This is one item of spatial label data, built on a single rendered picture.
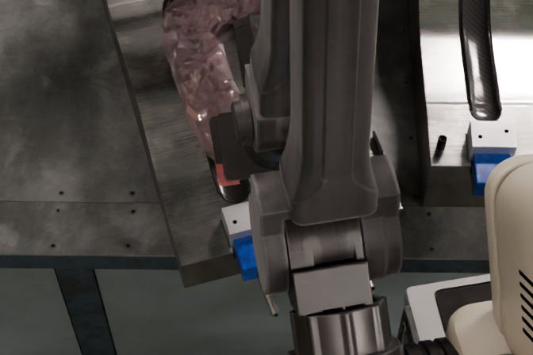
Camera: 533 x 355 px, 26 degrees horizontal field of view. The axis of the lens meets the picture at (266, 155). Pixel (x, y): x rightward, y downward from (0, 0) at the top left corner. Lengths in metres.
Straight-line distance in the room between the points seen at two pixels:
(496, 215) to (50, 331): 1.00
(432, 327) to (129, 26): 0.61
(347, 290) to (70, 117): 0.72
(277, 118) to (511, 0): 0.62
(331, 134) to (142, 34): 0.73
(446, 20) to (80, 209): 0.50
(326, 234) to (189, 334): 0.86
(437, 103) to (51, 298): 0.59
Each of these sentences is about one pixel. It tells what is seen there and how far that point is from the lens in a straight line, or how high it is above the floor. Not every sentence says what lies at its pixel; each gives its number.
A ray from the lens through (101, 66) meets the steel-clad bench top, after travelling 1.52.
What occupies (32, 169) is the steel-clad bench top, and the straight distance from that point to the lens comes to 1.44.
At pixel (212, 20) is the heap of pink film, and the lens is 1.43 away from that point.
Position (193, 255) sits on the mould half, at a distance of 1.29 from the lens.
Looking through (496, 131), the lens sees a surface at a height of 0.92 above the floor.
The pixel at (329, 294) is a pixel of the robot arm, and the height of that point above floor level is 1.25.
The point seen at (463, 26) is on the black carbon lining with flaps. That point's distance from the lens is 1.46.
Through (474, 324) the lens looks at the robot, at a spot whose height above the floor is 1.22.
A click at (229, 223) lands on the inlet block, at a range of 1.28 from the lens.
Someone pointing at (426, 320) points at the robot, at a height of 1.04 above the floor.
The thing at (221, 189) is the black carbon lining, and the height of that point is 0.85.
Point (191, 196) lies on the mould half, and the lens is 1.33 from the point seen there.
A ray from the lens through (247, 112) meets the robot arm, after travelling 0.93.
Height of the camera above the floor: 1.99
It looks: 57 degrees down
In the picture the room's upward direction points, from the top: straight up
